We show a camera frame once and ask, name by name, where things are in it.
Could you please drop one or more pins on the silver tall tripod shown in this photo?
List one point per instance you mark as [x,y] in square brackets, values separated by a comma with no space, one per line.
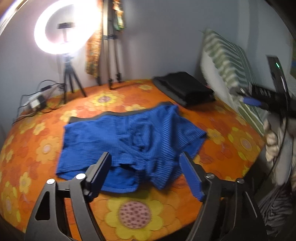
[112,25]

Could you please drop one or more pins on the blue striped shorts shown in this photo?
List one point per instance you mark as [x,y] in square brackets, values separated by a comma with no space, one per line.
[144,145]

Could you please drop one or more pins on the small black tripod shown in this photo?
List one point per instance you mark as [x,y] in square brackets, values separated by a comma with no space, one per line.
[69,73]

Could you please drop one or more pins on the green striped white pillow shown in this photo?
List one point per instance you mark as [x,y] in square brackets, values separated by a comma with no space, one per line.
[224,65]

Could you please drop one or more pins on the white ring light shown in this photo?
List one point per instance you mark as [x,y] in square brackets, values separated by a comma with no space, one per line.
[86,16]

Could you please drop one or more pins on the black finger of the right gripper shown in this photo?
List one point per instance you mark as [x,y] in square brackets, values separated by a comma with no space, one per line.
[253,102]

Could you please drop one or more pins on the white power strip with adapters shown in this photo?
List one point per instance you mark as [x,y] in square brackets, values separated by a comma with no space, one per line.
[37,101]

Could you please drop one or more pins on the right hand in white glove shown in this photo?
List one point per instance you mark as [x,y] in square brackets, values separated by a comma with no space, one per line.
[280,149]

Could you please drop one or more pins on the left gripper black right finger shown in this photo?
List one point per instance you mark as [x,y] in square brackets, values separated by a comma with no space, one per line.
[228,211]

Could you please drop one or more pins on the orange patterned hanging cloth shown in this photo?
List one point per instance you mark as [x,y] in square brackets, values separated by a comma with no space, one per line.
[93,50]

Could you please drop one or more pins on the black folded garment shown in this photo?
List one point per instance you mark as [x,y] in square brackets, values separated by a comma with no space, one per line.
[184,89]

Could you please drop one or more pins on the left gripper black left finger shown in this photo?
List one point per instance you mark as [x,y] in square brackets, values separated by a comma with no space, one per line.
[48,220]

